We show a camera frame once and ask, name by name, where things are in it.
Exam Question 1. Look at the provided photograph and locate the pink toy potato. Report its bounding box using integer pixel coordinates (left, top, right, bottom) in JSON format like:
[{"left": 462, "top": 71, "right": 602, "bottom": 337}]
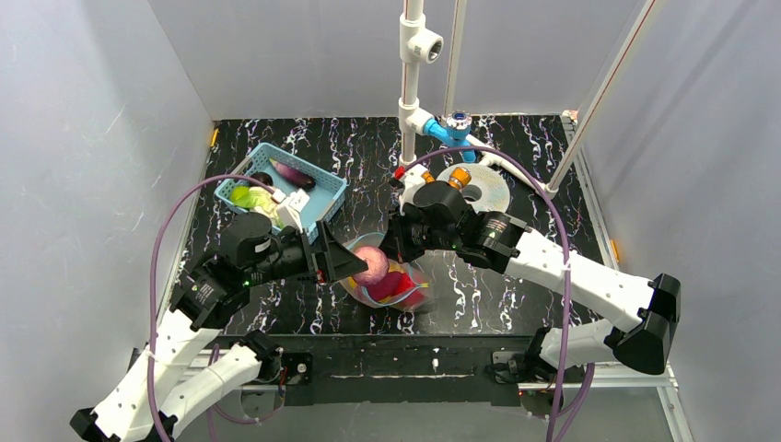
[{"left": 353, "top": 246, "right": 390, "bottom": 286}]

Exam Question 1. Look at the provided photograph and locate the green toy pear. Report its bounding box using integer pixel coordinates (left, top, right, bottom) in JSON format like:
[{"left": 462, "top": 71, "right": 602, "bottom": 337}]
[{"left": 228, "top": 186, "right": 251, "bottom": 208}]

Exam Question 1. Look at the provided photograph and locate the clear zip top bag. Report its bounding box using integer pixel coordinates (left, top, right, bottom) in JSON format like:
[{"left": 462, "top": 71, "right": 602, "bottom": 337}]
[{"left": 339, "top": 257, "right": 434, "bottom": 313}]

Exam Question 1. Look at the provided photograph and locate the light blue plastic basket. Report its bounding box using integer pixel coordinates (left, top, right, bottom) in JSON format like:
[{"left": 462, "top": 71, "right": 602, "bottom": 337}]
[{"left": 232, "top": 142, "right": 347, "bottom": 244}]

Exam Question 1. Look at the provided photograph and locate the red toy apple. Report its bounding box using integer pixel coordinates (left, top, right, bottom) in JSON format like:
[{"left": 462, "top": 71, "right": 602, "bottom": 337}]
[{"left": 375, "top": 272, "right": 426, "bottom": 309}]

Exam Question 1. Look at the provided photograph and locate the dark brown toy mangosteen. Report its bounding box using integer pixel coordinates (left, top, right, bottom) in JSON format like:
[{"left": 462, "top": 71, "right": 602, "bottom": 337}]
[{"left": 251, "top": 172, "right": 274, "bottom": 187}]

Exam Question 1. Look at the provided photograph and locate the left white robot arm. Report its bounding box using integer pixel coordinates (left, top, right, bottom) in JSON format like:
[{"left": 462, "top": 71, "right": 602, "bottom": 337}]
[{"left": 70, "top": 213, "right": 367, "bottom": 441}]

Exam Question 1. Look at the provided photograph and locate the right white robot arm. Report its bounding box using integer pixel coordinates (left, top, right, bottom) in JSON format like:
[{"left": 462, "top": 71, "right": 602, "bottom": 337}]
[{"left": 379, "top": 181, "right": 681, "bottom": 375}]

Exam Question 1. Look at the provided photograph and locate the orange plastic faucet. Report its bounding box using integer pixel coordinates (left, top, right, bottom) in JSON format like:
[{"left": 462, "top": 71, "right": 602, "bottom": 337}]
[{"left": 422, "top": 167, "right": 472, "bottom": 191}]

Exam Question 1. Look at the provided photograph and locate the green white toy cabbage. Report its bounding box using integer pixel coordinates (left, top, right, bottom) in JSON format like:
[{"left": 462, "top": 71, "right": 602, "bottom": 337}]
[{"left": 247, "top": 187, "right": 285, "bottom": 228}]

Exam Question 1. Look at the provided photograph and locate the long purple toy eggplant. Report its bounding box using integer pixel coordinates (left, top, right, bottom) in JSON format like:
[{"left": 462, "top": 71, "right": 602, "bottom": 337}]
[{"left": 270, "top": 159, "right": 316, "bottom": 192}]

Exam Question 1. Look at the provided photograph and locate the blue plastic faucet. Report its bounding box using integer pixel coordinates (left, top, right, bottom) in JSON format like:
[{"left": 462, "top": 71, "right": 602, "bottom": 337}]
[{"left": 423, "top": 111, "right": 472, "bottom": 148}]

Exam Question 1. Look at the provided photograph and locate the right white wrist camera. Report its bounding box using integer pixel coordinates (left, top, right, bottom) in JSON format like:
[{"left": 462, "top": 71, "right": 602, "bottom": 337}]
[{"left": 390, "top": 164, "right": 433, "bottom": 212}]

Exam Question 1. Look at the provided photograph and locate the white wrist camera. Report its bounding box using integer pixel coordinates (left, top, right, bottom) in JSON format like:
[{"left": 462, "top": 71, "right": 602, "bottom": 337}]
[
  {"left": 271, "top": 189, "right": 310, "bottom": 230},
  {"left": 390, "top": 164, "right": 433, "bottom": 212}
]

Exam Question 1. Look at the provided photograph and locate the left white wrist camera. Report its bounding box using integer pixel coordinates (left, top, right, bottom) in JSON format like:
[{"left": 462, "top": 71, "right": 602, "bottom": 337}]
[{"left": 271, "top": 189, "right": 310, "bottom": 230}]

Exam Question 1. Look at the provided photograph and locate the white PVC pipe frame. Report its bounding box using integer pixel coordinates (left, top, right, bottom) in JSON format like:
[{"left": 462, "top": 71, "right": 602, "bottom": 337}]
[{"left": 397, "top": 0, "right": 663, "bottom": 200}]

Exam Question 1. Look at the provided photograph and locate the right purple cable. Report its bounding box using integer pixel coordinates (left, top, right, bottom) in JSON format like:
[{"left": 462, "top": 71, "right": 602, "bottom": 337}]
[{"left": 396, "top": 145, "right": 596, "bottom": 442}]

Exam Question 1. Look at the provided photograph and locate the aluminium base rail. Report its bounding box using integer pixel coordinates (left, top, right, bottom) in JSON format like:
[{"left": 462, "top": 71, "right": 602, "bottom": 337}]
[{"left": 112, "top": 344, "right": 694, "bottom": 442}]

